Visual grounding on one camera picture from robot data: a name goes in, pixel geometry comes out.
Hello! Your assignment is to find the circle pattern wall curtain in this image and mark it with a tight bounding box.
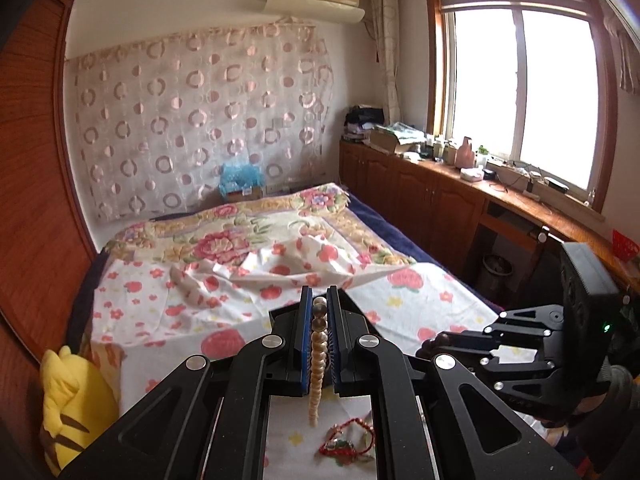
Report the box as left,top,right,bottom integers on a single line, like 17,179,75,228
65,17,335,224

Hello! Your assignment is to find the wooden cabinet row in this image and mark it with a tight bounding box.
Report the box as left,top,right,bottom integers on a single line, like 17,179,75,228
339,139,640,311

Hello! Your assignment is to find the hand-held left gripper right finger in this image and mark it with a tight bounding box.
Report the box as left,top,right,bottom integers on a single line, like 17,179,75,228
326,286,596,480

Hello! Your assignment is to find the navy blue blanket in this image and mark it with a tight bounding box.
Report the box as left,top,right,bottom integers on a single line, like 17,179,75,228
345,191,453,273

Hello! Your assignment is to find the grey trash bin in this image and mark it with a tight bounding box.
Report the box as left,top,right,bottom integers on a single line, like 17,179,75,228
481,253,516,302

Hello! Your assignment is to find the white flower print bedsheet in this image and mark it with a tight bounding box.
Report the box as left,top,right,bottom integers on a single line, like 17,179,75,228
80,234,541,480

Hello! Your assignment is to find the blue plastic bag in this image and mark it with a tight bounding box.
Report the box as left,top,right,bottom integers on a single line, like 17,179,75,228
220,162,265,194

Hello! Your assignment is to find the person's right hand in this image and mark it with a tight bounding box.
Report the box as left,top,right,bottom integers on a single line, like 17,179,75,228
595,364,640,413

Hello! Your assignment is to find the cream beaded bracelet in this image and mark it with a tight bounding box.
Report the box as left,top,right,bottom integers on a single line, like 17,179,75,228
307,296,331,429

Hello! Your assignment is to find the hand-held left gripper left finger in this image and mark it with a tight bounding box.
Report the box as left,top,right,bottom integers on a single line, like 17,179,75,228
57,286,314,480

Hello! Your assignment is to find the red plastic basket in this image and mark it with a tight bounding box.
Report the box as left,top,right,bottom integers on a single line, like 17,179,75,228
611,229,640,264

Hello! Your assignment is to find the patterned window curtain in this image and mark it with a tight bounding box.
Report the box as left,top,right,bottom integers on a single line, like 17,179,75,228
599,0,640,95
370,0,404,129

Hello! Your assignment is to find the open cardboard box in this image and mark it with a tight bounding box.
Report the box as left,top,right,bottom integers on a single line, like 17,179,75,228
369,124,425,157

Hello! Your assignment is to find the yellow floral quilt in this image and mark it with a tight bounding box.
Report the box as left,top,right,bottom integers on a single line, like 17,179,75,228
100,183,417,281

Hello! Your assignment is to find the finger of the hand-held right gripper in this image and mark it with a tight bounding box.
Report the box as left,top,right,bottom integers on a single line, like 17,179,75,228
414,331,568,418
482,304,568,348

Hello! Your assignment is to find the pile of dark clothes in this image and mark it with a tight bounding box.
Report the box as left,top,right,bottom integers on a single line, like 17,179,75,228
343,105,387,142

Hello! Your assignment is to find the white power strip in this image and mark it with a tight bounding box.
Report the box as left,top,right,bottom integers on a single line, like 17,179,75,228
486,160,542,202

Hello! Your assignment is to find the wooden frame window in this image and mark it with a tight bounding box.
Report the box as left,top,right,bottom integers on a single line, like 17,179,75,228
425,0,623,212

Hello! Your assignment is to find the yellow plush toy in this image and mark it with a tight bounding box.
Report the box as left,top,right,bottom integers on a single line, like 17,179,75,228
40,345,121,479

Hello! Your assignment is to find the red string bracelet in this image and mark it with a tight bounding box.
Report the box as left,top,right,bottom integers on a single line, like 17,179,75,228
315,410,377,463

